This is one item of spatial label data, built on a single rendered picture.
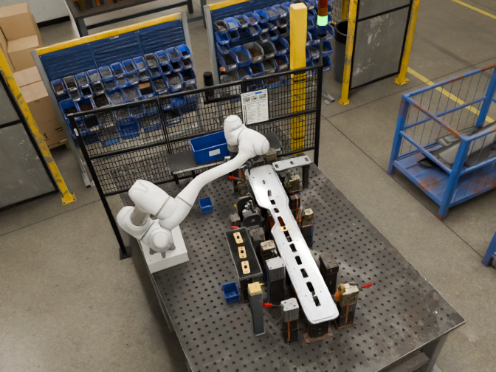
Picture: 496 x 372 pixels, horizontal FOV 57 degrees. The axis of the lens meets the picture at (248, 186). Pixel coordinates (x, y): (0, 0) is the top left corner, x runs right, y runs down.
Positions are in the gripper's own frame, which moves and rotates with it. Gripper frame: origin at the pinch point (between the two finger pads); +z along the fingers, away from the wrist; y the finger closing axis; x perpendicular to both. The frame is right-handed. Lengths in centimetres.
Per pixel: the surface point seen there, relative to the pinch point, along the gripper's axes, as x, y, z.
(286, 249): -28, 20, 46
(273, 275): -48, 6, 42
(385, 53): 265, 248, 97
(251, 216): -9.9, 3.5, 28.1
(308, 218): -8, 43, 45
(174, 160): 81, -35, 43
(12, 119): 181, -165, 37
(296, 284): -55, 18, 46
